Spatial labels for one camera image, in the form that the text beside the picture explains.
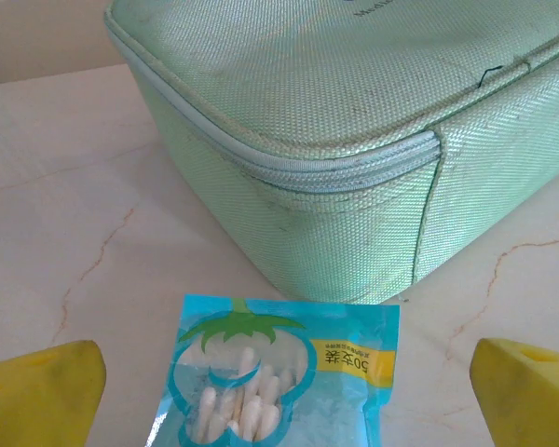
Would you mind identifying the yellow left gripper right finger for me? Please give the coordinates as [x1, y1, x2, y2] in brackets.
[469, 337, 559, 447]

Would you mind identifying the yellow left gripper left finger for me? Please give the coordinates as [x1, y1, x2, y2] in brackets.
[0, 339, 108, 447]

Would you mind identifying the blue cotton swab packet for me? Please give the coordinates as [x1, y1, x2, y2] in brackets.
[142, 292, 402, 447]

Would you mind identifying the mint green fabric zip case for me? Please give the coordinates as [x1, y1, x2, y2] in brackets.
[102, 0, 559, 303]

